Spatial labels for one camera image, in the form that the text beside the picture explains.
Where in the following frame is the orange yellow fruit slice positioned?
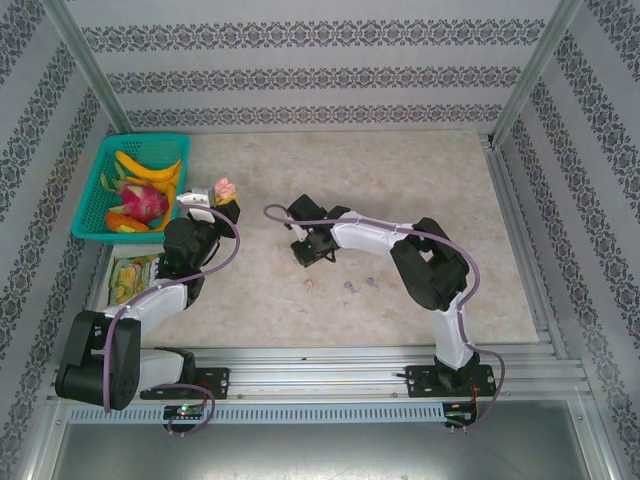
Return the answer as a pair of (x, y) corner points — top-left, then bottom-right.
(158, 182), (180, 232)

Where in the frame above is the pink toy dragon fruit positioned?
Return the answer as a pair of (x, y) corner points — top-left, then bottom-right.
(108, 181), (171, 222)

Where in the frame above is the yellow toy banana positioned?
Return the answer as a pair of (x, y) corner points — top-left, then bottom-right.
(114, 149), (183, 182)
(124, 174), (178, 197)

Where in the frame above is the Fox's candy bag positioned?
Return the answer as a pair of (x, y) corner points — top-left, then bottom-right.
(106, 252), (167, 307)

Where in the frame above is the orange toy fruit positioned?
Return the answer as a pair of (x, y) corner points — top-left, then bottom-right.
(103, 210), (151, 234)

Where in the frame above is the teal plastic mesh basket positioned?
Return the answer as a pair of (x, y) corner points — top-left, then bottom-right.
(71, 133), (193, 246)

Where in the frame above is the small circuit board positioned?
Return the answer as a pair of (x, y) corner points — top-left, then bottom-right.
(163, 403), (207, 420)
(444, 401), (480, 420)

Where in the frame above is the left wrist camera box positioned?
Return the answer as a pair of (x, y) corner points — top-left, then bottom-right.
(175, 185), (220, 222)

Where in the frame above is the purple camera cable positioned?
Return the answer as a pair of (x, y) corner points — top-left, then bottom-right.
(263, 203), (506, 436)
(102, 207), (242, 439)

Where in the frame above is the aluminium side rail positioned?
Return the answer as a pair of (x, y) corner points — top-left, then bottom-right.
(478, 130), (571, 360)
(67, 243), (115, 366)

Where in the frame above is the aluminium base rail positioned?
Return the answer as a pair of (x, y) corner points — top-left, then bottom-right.
(47, 346), (587, 404)

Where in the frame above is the grey slotted cable duct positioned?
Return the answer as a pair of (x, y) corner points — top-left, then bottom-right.
(67, 402), (447, 425)

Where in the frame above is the aluminium frame post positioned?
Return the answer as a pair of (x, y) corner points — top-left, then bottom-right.
(488, 0), (584, 147)
(38, 0), (132, 137)

